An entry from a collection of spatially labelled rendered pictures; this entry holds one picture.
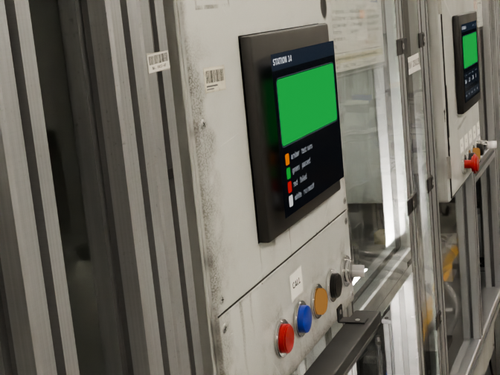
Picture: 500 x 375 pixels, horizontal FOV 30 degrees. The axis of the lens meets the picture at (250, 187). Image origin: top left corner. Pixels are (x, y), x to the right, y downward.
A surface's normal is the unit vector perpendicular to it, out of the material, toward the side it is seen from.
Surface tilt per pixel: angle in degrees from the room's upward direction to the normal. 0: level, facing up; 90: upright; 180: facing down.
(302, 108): 90
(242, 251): 90
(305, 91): 90
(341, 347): 0
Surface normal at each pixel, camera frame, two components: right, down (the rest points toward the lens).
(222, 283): 0.93, -0.02
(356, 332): -0.10, -0.98
